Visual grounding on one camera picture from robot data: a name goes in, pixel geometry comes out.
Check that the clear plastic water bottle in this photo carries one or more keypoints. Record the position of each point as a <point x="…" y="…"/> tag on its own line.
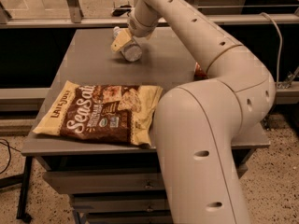
<point x="131" y="52"/>

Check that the orange soda can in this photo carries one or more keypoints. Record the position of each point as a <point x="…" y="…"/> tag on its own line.
<point x="198" y="72"/>

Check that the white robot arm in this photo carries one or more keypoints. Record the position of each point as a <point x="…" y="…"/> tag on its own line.
<point x="195" y="123"/>

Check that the grey metal railing frame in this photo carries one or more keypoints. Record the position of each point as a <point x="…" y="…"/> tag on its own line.
<point x="93" y="13"/>

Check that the Late July chips bag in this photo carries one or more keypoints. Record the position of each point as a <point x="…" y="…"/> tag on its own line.
<point x="102" y="113"/>

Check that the padded gripper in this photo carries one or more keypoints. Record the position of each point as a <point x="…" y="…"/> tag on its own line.
<point x="139" y="28"/>

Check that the black metal stand leg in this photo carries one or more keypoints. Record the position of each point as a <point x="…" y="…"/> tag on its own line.
<point x="23" y="179"/>

